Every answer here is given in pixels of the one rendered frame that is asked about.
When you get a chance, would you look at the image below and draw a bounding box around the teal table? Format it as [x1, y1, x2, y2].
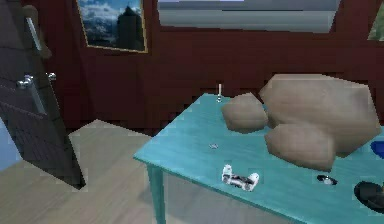
[133, 92, 384, 224]

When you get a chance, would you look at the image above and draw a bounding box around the small tan potato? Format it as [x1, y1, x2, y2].
[221, 92, 270, 134]

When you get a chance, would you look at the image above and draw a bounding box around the white game controller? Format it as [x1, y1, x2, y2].
[221, 164, 260, 193]

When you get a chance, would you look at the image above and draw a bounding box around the grey window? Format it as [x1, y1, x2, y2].
[156, 0, 343, 34]

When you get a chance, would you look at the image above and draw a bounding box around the medium tan potato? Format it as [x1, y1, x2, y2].
[264, 123, 336, 173]

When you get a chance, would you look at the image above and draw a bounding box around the framed mountain picture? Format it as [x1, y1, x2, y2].
[75, 0, 149, 54]

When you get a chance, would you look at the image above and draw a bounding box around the small black round dish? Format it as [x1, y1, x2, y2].
[316, 174, 338, 186]

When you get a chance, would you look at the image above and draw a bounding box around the dark grey room door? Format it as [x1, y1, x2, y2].
[0, 0, 87, 190]

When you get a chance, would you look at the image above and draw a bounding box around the silver door hinge rod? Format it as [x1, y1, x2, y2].
[22, 4, 53, 60]

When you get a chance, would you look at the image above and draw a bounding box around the blue plate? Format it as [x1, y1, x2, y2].
[369, 140, 384, 160]

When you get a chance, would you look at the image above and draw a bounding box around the black bowl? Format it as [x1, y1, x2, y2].
[353, 180, 384, 214]

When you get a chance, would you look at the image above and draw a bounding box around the green framed picture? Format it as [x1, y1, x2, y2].
[367, 3, 384, 42]

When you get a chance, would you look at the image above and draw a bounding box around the silver door handle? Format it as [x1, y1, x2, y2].
[16, 72, 57, 90]

